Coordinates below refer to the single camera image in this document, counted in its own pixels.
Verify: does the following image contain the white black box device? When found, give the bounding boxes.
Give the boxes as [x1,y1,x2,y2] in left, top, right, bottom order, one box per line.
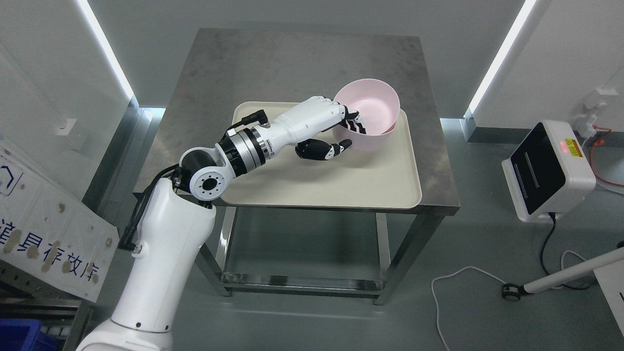
[501,120,596,223]

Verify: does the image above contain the orange cable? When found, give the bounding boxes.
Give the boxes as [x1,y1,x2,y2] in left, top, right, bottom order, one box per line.
[589,127,624,188]

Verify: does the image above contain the white wall socket plug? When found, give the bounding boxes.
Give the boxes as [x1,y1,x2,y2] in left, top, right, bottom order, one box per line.
[573,87,619,140]

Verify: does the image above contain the white floor cable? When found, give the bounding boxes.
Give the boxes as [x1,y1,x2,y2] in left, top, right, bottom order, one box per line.
[431,251,587,351]

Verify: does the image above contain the white wall switch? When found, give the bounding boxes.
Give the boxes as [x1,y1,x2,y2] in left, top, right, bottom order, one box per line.
[56,118,79,137]

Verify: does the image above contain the pink bowl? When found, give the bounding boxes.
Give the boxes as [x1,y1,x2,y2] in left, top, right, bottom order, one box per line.
[332,116,397,152]
[333,78,400,136]

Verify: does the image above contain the white stand leg with caster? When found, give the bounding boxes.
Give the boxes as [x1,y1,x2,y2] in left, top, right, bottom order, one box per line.
[501,247,624,301]

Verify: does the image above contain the black power cable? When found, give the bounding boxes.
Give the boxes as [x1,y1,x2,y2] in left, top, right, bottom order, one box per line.
[539,213,596,291]

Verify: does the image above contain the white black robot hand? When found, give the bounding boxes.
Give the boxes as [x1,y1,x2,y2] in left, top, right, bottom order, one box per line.
[252,96,367,161]

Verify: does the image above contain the beige plastic tray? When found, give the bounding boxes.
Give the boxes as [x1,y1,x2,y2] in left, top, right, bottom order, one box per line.
[221,111,423,211]

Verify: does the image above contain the stainless steel table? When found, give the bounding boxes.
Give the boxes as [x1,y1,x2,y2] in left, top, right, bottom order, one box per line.
[135,28,461,305]

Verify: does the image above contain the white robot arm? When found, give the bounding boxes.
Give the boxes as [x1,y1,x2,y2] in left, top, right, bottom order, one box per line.
[77,110,269,351]

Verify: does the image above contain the blue bin lower left corner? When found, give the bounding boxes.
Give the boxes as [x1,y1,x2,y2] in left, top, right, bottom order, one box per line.
[0,318,58,351]

